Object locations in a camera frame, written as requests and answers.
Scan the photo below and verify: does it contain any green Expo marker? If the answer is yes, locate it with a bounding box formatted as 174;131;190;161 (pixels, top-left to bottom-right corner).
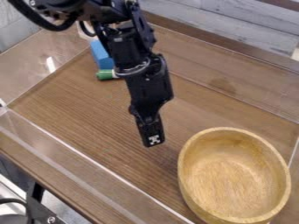
96;69;116;81

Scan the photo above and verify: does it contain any blue rectangular block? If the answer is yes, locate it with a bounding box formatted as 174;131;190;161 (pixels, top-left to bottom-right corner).
90;40;115;69

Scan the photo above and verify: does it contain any clear acrylic tray wall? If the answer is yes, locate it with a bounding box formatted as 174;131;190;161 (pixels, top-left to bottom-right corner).
0;16;299;224

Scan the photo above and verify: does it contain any black metal table bracket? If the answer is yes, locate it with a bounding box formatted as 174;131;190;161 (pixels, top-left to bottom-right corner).
27;198;67;224

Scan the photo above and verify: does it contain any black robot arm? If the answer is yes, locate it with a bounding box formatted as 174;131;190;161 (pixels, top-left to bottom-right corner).
29;0;174;147

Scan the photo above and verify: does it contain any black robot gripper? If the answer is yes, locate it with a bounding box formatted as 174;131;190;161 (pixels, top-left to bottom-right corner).
126;54;174;147

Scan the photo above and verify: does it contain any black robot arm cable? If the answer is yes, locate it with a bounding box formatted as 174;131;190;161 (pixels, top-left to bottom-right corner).
7;0;80;32

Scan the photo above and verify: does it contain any brown wooden bowl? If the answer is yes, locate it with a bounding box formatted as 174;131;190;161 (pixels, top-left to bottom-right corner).
178;127;291;224

